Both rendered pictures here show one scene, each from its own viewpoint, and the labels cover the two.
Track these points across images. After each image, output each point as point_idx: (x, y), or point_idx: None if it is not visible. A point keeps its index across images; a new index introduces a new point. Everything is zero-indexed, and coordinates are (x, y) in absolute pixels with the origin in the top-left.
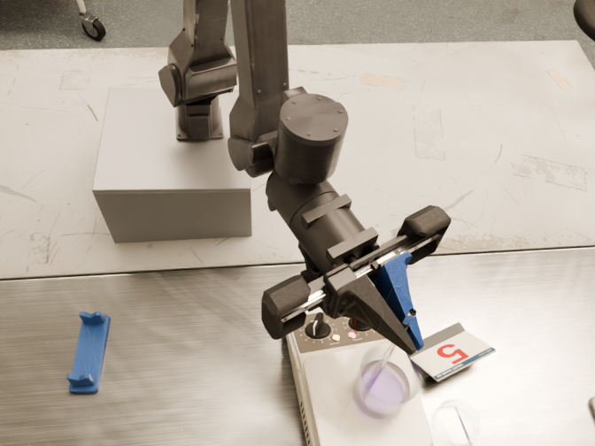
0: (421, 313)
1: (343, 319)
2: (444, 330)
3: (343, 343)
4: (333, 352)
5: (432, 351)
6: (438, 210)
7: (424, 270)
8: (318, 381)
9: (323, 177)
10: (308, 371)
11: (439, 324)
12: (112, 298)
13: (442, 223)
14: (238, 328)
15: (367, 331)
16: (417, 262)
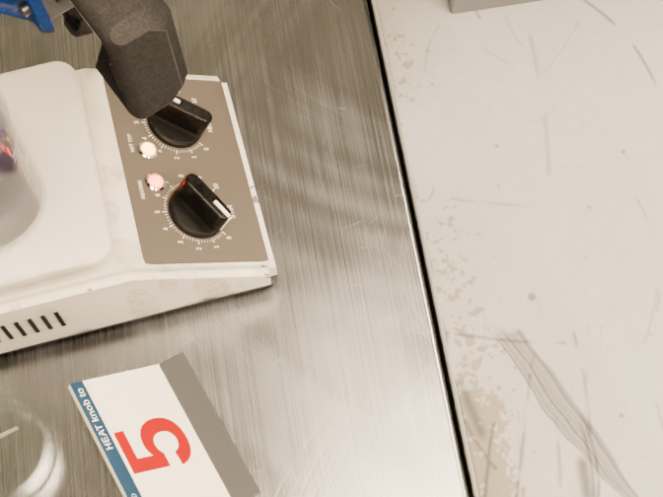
0: (279, 399)
1: (209, 180)
2: (233, 452)
3: (128, 158)
4: (82, 114)
5: (170, 411)
6: (131, 7)
7: (406, 415)
8: (18, 89)
9: None
10: (40, 69)
11: (253, 444)
12: None
13: (94, 16)
14: (215, 15)
15: (168, 215)
16: (429, 397)
